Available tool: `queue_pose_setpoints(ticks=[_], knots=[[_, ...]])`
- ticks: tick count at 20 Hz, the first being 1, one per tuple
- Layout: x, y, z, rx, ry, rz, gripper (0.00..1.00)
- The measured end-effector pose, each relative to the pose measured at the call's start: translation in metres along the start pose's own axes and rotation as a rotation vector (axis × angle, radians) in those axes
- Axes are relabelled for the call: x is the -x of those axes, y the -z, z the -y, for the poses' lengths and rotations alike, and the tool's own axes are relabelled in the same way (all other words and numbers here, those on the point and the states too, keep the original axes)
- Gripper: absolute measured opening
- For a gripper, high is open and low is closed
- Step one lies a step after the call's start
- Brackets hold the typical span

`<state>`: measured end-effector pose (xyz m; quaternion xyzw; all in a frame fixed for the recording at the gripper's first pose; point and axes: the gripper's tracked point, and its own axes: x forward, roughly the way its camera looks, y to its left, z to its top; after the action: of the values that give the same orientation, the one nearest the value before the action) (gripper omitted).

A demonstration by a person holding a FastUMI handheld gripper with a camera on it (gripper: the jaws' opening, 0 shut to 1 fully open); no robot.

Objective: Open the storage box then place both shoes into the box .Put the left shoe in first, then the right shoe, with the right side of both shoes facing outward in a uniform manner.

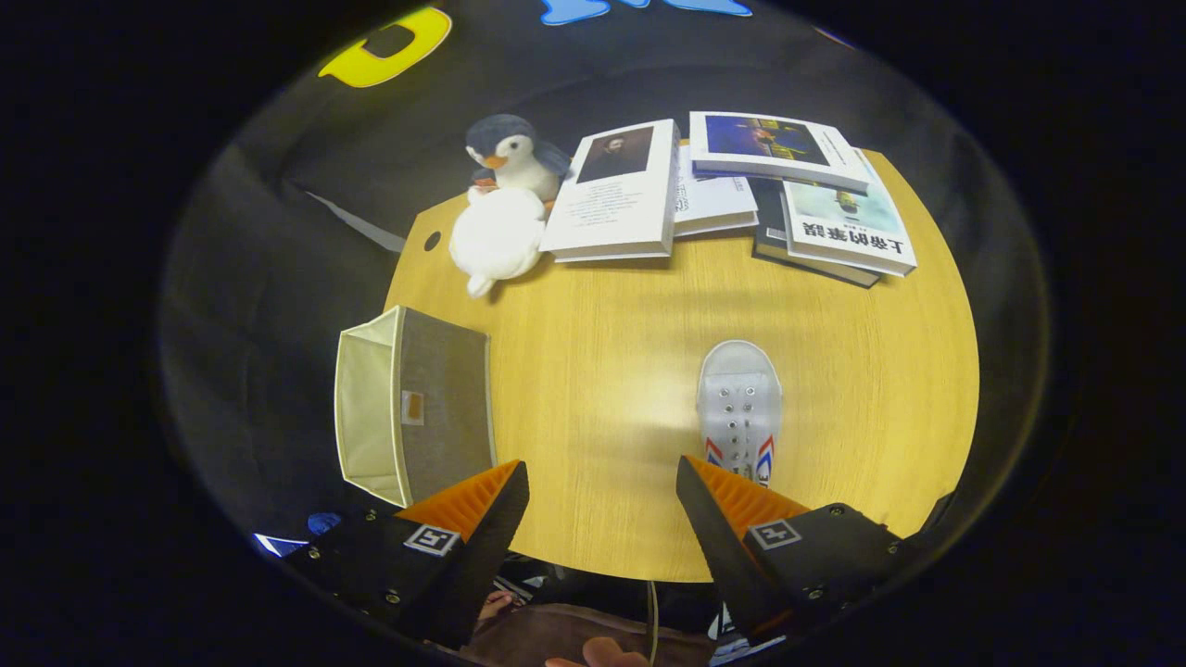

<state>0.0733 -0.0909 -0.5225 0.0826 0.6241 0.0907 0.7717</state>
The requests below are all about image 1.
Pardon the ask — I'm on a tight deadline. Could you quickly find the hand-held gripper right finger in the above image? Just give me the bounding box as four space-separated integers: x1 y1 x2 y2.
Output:
675 454 930 649

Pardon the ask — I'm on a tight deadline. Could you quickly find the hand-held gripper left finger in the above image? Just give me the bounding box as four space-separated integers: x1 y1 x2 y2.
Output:
281 459 531 651

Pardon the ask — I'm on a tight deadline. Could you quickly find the grey fabric storage box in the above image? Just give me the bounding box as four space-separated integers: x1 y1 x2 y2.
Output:
334 306 498 509

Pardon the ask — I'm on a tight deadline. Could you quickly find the white striped canvas shoe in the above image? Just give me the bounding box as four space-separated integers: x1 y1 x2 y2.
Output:
696 339 784 489

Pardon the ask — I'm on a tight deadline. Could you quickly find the penguin plush toy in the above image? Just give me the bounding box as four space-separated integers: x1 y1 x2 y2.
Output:
448 113 574 299

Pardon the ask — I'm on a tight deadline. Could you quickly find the dark book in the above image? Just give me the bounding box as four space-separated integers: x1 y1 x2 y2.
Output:
751 176 881 289

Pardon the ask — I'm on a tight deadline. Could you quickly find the white book with portrait cover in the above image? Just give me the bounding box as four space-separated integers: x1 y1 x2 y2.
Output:
539 118 682 264

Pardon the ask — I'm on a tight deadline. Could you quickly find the thin white book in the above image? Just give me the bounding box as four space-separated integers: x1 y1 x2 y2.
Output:
672 144 761 238

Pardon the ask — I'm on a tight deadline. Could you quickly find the book with blue picture cover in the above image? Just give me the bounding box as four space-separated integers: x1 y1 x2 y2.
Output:
688 110 872 194

